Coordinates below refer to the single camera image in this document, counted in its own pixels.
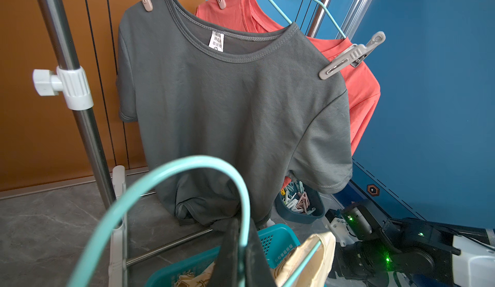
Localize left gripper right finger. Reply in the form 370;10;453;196
245;220;277;287

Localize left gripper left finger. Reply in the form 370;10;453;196
208;218;240;287

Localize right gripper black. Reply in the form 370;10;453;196
333;242;371;279

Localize beige patterned cloth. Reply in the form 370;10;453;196
174;232;336;286

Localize grey garment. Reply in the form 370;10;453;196
117;0;353;225

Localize red t-shirt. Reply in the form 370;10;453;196
195;0;381;153

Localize white clothespin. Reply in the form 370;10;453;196
318;31;386;80

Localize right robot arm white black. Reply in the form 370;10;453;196
325;200;494;286

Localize teal plastic laundry basket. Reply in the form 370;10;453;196
144;223;329;287

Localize dark teal clothespin bin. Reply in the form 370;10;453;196
275;177;326;225

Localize metal clothes drying rack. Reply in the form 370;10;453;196
29;0;345;287

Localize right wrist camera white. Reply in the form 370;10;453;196
329;217;358;247

